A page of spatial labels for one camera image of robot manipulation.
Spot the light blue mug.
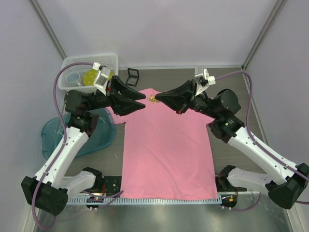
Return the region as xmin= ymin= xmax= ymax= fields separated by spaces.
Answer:
xmin=65 ymin=72 xmax=83 ymax=87

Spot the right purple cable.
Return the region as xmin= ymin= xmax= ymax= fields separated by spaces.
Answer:
xmin=214 ymin=71 xmax=309 ymax=213

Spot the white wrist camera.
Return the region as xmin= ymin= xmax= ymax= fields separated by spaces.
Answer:
xmin=195 ymin=66 xmax=216 ymax=96
xmin=93 ymin=66 xmax=113 ymax=95

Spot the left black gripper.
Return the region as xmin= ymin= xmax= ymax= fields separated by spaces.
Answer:
xmin=85 ymin=75 xmax=145 ymax=116

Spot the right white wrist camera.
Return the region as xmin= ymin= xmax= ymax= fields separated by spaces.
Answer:
xmin=195 ymin=66 xmax=216 ymax=96

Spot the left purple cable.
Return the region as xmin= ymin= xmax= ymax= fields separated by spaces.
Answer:
xmin=31 ymin=61 xmax=125 ymax=231

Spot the purple cable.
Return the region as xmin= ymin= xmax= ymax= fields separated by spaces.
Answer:
xmin=31 ymin=61 xmax=125 ymax=231
xmin=214 ymin=71 xmax=309 ymax=213

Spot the white slotted cable duct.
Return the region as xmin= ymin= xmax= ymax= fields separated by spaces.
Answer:
xmin=67 ymin=194 xmax=222 ymax=205

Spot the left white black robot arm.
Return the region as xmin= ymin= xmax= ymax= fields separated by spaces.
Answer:
xmin=21 ymin=76 xmax=146 ymax=216

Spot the white plastic basket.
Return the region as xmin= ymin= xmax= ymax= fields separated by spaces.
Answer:
xmin=58 ymin=53 xmax=118 ymax=93

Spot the yellow-green dotted plate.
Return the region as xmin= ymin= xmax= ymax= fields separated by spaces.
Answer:
xmin=83 ymin=69 xmax=114 ymax=86

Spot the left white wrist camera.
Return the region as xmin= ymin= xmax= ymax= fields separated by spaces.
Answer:
xmin=93 ymin=66 xmax=113 ymax=95

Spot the pink t-shirt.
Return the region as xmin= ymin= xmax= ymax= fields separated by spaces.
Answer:
xmin=113 ymin=88 xmax=218 ymax=201

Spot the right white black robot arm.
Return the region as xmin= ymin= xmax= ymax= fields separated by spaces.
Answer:
xmin=155 ymin=80 xmax=309 ymax=209

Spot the teal transparent plastic bin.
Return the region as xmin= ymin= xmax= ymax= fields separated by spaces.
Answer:
xmin=41 ymin=108 xmax=115 ymax=160

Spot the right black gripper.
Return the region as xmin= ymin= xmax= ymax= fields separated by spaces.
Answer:
xmin=155 ymin=79 xmax=220 ymax=119

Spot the cream flower brooch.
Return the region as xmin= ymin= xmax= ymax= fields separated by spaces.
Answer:
xmin=147 ymin=95 xmax=160 ymax=104

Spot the black brooch box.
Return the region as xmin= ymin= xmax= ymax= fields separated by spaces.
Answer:
xmin=126 ymin=68 xmax=140 ymax=87

